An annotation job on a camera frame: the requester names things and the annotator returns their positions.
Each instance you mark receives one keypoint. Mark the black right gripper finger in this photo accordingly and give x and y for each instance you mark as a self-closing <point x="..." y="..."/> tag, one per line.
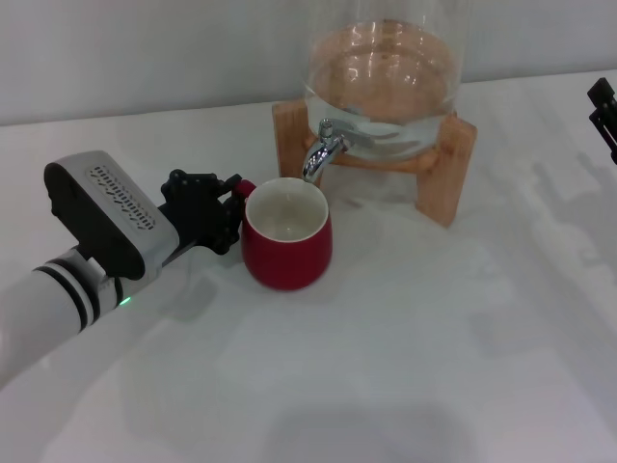
<point x="602" y="91"/>

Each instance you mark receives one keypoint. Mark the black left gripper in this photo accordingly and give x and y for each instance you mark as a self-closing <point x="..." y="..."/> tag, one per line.
<point x="200" y="222"/>

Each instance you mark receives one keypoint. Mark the red ceramic cup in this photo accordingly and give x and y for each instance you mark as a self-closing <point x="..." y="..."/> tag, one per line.
<point x="289" y="260"/>

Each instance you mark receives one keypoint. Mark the chrome faucet tap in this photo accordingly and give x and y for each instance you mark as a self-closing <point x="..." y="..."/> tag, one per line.
<point x="320" y="152"/>

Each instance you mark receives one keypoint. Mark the wooden dispenser stand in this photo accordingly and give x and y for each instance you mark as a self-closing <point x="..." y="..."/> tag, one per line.
<point x="291" y="144"/>

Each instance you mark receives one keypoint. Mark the glass water dispenser jar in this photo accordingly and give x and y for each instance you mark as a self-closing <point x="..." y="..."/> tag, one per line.
<point x="385" y="72"/>

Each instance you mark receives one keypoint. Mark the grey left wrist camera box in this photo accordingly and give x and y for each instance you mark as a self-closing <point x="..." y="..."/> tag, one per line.
<point x="96" y="222"/>

